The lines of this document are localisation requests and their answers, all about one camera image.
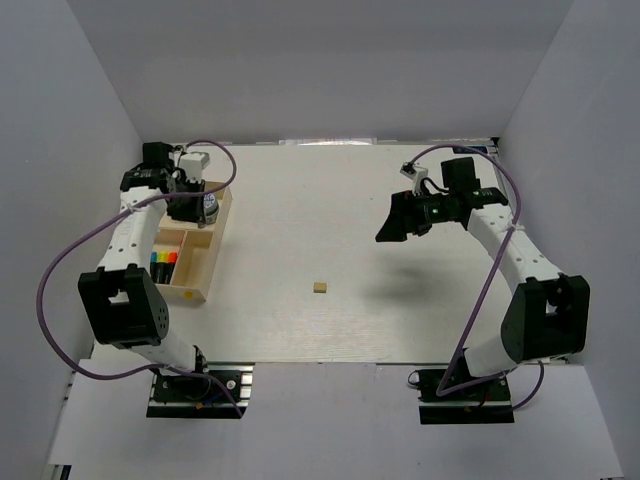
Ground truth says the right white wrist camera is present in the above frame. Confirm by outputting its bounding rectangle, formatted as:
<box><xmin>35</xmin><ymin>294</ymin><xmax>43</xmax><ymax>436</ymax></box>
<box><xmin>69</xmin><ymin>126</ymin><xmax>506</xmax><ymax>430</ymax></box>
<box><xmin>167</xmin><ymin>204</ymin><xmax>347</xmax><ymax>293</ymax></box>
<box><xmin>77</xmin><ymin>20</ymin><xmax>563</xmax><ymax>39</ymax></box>
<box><xmin>400</xmin><ymin>162</ymin><xmax>429</xmax><ymax>196</ymax></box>

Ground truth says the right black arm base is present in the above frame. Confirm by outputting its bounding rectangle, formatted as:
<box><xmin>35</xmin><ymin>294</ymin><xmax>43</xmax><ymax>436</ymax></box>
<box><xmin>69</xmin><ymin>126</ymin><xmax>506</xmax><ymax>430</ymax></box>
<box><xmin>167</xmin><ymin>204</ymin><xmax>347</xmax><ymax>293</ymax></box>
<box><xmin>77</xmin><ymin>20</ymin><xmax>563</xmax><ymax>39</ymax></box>
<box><xmin>407</xmin><ymin>368</ymin><xmax>515</xmax><ymax>426</ymax></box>

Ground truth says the yellow cap highlighter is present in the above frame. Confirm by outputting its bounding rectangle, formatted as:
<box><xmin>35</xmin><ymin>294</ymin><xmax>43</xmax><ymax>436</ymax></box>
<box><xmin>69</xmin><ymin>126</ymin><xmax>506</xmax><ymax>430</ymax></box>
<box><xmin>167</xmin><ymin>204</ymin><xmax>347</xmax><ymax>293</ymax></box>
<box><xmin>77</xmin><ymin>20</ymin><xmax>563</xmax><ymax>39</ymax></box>
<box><xmin>155</xmin><ymin>251</ymin><xmax>168</xmax><ymax>284</ymax></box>

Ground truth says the wooden compartment tray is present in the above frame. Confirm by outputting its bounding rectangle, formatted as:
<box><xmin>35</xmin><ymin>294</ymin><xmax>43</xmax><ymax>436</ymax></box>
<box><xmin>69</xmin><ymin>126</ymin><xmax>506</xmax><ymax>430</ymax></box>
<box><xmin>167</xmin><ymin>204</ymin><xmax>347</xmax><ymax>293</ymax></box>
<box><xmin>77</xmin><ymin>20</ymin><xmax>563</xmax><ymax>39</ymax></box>
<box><xmin>153</xmin><ymin>187</ymin><xmax>233</xmax><ymax>303</ymax></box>

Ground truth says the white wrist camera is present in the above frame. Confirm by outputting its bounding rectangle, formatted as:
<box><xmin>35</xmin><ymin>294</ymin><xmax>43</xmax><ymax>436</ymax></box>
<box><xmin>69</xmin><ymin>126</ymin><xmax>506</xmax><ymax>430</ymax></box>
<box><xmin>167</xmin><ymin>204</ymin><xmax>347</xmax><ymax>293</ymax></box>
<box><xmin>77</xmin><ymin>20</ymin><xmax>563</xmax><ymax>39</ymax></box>
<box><xmin>176</xmin><ymin>152</ymin><xmax>210</xmax><ymax>183</ymax></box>
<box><xmin>400</xmin><ymin>162</ymin><xmax>429</xmax><ymax>196</ymax></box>

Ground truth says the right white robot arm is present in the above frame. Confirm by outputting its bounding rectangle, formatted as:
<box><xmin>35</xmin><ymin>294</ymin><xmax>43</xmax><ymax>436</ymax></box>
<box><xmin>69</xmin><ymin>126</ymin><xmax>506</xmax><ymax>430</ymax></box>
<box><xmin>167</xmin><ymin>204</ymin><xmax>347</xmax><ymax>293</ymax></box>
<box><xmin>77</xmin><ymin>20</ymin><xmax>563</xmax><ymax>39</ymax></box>
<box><xmin>375</xmin><ymin>157</ymin><xmax>590</xmax><ymax>399</ymax></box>

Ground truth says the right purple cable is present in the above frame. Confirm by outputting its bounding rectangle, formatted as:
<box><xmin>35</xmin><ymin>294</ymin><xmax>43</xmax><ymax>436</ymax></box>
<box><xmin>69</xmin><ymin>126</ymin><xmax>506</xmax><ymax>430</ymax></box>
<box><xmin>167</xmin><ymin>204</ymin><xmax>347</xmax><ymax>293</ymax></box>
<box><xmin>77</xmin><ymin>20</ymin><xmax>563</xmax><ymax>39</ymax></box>
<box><xmin>412</xmin><ymin>144</ymin><xmax>546</xmax><ymax>412</ymax></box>

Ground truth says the blue cap highlighter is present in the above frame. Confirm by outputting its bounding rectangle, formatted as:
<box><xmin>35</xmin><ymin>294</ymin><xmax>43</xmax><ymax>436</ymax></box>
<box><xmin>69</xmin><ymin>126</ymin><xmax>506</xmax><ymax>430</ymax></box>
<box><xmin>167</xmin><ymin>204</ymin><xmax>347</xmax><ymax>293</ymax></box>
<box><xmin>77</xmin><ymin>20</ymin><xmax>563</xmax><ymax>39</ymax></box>
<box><xmin>149</xmin><ymin>251</ymin><xmax>157</xmax><ymax>283</ymax></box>

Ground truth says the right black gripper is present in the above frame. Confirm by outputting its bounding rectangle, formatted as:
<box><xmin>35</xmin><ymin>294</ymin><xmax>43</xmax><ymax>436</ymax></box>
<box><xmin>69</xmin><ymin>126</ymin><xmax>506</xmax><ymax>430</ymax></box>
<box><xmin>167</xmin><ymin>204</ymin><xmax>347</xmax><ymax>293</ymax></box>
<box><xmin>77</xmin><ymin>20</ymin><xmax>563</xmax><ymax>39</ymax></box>
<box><xmin>376</xmin><ymin>188</ymin><xmax>454</xmax><ymax>242</ymax></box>

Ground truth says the purple cable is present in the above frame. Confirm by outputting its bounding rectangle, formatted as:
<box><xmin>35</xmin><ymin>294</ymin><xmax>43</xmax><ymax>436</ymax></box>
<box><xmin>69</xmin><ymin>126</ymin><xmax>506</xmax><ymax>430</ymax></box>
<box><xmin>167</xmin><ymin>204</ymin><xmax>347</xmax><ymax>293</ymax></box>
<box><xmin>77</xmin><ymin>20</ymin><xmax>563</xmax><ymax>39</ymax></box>
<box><xmin>38</xmin><ymin>139</ymin><xmax>246</xmax><ymax>419</ymax></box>
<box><xmin>412</xmin><ymin>144</ymin><xmax>546</xmax><ymax>412</ymax></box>

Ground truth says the small tan eraser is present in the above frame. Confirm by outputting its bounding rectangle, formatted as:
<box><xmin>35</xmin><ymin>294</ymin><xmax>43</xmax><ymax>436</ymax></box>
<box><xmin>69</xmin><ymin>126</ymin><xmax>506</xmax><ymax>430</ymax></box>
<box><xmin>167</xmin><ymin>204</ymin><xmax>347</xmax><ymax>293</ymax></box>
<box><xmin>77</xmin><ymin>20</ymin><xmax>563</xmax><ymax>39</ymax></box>
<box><xmin>313</xmin><ymin>282</ymin><xmax>327</xmax><ymax>293</ymax></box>

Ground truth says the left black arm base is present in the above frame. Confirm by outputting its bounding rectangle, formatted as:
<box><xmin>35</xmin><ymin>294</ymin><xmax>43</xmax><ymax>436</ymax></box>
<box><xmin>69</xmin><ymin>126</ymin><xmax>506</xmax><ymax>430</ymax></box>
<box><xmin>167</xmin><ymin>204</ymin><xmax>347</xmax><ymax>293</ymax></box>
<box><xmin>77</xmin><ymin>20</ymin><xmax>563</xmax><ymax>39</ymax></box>
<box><xmin>146</xmin><ymin>363</ymin><xmax>254</xmax><ymax>419</ymax></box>

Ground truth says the orange cap highlighter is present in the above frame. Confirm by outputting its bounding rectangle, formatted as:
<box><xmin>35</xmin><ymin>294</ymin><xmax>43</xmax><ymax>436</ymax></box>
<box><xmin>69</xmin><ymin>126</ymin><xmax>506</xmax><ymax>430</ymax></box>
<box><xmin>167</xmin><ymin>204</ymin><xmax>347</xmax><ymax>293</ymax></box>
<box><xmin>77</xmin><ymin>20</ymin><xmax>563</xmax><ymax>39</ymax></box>
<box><xmin>164</xmin><ymin>252</ymin><xmax>178</xmax><ymax>284</ymax></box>

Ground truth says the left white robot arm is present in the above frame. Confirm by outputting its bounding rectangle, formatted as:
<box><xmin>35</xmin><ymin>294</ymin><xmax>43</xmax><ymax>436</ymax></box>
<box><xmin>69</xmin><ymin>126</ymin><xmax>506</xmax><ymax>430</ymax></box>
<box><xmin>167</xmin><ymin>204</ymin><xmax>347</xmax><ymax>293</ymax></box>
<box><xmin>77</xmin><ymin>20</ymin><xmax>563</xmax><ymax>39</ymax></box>
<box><xmin>78</xmin><ymin>142</ymin><xmax>212</xmax><ymax>399</ymax></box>

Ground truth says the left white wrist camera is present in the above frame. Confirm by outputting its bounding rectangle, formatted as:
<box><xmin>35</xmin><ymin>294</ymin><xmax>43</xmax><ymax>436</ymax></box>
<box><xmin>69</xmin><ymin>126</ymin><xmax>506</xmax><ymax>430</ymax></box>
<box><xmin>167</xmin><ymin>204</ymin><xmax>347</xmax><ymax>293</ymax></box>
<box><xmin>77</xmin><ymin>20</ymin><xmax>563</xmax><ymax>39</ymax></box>
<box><xmin>176</xmin><ymin>152</ymin><xmax>210</xmax><ymax>183</ymax></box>

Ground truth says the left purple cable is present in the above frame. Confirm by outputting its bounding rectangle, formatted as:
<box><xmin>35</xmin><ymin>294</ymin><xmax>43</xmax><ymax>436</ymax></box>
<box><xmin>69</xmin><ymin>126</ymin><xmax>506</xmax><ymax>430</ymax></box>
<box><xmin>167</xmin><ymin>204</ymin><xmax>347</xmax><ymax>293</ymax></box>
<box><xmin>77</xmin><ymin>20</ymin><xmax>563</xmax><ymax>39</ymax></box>
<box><xmin>38</xmin><ymin>139</ymin><xmax>246</xmax><ymax>419</ymax></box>

